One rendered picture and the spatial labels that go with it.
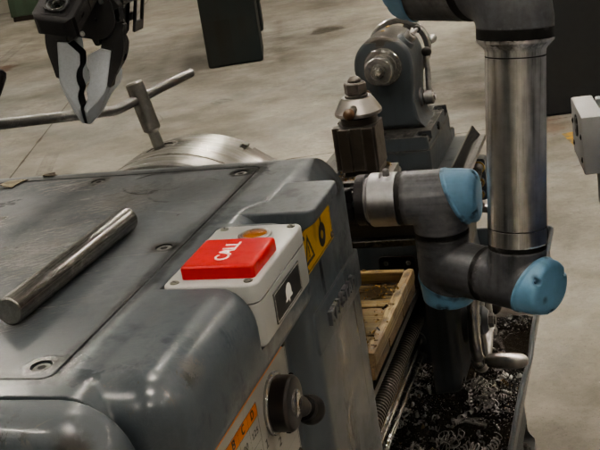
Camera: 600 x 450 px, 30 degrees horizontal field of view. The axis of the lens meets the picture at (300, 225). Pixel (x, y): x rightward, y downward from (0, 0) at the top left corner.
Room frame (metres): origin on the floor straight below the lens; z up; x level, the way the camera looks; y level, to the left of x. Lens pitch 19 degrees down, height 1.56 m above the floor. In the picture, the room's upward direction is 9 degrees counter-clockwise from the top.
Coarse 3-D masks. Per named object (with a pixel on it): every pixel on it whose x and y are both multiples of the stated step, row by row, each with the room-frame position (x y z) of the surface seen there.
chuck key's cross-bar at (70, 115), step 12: (180, 72) 1.40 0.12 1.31; (192, 72) 1.41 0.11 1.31; (156, 84) 1.37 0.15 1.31; (168, 84) 1.38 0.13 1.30; (132, 96) 1.33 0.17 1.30; (108, 108) 1.30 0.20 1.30; (120, 108) 1.31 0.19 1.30; (0, 120) 1.18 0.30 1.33; (12, 120) 1.19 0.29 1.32; (24, 120) 1.20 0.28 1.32; (36, 120) 1.21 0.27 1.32; (48, 120) 1.23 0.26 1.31; (60, 120) 1.24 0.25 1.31; (72, 120) 1.25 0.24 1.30
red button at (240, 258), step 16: (208, 240) 0.86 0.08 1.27; (224, 240) 0.85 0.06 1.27; (240, 240) 0.85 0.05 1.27; (256, 240) 0.84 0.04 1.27; (272, 240) 0.84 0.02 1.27; (192, 256) 0.83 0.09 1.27; (208, 256) 0.82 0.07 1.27; (224, 256) 0.82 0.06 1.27; (240, 256) 0.81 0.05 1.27; (256, 256) 0.81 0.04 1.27; (192, 272) 0.80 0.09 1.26; (208, 272) 0.80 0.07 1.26; (224, 272) 0.80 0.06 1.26; (240, 272) 0.79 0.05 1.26; (256, 272) 0.79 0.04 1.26
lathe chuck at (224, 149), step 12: (180, 144) 1.33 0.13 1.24; (192, 144) 1.32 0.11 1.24; (204, 144) 1.32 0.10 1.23; (216, 144) 1.32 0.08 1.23; (228, 144) 1.33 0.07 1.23; (240, 144) 1.34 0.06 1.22; (144, 156) 1.31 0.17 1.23; (204, 156) 1.27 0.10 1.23; (216, 156) 1.28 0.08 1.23; (228, 156) 1.29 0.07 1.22; (240, 156) 1.30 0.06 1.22; (252, 156) 1.31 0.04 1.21; (120, 168) 1.32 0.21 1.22
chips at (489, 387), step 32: (512, 320) 2.17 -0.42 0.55; (512, 352) 2.03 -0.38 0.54; (416, 384) 1.87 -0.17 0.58; (480, 384) 1.86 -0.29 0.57; (512, 384) 1.88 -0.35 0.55; (416, 416) 1.82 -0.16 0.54; (448, 416) 1.81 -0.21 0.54; (480, 416) 1.79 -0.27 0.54; (512, 416) 1.78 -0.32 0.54; (416, 448) 1.72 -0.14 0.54; (448, 448) 1.70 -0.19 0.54; (480, 448) 1.69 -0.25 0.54
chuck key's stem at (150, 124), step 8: (136, 80) 1.35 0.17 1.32; (128, 88) 1.34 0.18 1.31; (136, 88) 1.33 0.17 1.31; (144, 88) 1.34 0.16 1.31; (136, 96) 1.33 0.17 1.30; (144, 96) 1.33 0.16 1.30; (144, 104) 1.33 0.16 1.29; (152, 104) 1.34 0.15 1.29; (136, 112) 1.34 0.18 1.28; (144, 112) 1.33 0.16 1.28; (152, 112) 1.33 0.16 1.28; (144, 120) 1.33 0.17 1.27; (152, 120) 1.33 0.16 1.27; (144, 128) 1.33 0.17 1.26; (152, 128) 1.33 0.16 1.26; (152, 136) 1.33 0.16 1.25; (160, 136) 1.34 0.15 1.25; (152, 144) 1.34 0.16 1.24; (160, 144) 1.33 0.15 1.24
